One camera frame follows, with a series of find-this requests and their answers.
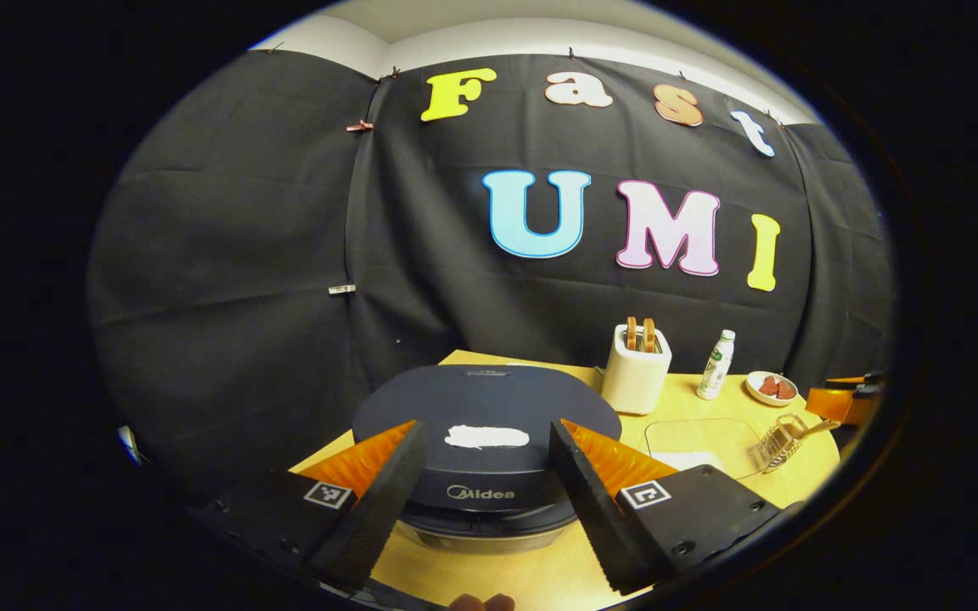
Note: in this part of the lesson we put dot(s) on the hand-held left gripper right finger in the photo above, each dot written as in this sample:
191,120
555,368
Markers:
591,526

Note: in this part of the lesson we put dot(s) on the silver clip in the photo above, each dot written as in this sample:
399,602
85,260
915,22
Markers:
341,289

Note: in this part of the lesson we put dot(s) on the clear glass container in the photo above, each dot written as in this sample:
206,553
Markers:
693,433

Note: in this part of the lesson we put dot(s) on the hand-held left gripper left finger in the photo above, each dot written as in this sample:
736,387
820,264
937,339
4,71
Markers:
379,518

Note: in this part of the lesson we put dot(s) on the red meat piece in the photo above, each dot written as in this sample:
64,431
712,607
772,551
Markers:
769,385
786,390

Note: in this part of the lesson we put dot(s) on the toast bread slice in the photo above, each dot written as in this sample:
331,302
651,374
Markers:
631,333
649,334

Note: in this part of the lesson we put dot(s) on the white drink bottle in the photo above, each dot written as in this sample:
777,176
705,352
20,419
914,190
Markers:
716,369

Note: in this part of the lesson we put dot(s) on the pink clip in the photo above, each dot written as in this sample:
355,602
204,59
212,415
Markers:
360,126

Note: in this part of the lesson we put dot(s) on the white round plate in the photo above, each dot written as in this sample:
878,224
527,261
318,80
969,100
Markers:
754,392

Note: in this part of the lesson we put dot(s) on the dark blue rice cooker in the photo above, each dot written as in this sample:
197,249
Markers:
489,399

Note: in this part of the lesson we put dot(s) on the white toaster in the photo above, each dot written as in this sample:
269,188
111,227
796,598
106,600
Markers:
635,386

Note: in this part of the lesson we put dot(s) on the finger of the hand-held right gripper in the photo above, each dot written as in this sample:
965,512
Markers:
867,378
833,406

